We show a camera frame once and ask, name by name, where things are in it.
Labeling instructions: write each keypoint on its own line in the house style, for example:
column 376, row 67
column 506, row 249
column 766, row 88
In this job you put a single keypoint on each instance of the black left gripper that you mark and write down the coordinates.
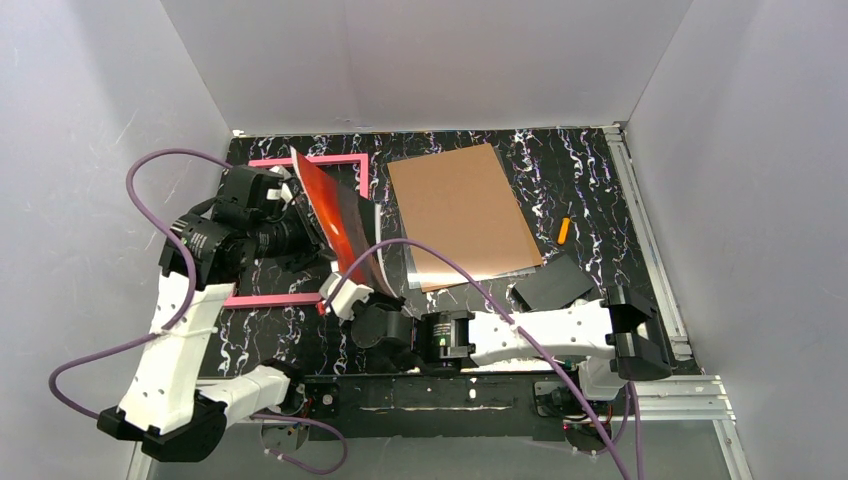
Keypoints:
column 308, row 230

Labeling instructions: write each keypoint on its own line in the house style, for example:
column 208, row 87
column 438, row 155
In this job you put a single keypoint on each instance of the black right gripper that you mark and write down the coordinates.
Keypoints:
column 366, row 307

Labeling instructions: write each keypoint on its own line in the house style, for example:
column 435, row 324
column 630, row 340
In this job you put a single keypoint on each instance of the black Mercury box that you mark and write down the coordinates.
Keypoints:
column 554, row 286

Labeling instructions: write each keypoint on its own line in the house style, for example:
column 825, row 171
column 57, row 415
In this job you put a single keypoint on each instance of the clear acrylic glazing sheet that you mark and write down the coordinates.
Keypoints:
column 414, row 265

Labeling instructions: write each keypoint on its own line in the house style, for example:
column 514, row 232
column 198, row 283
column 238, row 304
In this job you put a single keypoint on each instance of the brown fibreboard backing panel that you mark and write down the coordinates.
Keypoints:
column 461, row 204

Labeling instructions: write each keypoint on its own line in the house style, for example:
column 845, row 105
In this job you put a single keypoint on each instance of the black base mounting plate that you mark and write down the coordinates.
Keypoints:
column 512, row 404

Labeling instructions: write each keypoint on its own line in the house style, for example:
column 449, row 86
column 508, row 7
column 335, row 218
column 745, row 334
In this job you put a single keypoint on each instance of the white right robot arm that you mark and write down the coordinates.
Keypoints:
column 615, row 339

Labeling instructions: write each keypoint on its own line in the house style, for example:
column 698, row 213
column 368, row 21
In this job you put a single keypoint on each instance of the aluminium rail frame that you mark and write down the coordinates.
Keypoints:
column 584, row 172

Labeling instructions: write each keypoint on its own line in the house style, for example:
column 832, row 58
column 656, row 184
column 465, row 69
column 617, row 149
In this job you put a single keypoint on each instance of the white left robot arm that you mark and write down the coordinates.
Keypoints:
column 164, row 409

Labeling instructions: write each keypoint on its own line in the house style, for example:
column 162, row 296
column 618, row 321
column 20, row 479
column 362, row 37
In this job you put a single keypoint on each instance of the red sunset photo print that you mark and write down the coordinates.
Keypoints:
column 349, row 223

